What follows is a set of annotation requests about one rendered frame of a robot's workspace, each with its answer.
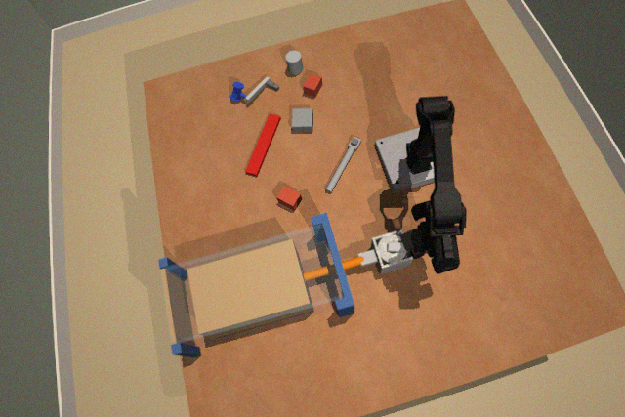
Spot red cube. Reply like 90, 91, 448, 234
303, 73, 322, 97
277, 186, 302, 211

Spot grey cylinder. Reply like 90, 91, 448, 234
285, 51, 303, 74

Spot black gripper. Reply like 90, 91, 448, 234
411, 201, 460, 273

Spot crank handle with blue knob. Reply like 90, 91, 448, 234
230, 77, 279, 104

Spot red rectangular bar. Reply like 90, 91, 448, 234
245, 113, 281, 177

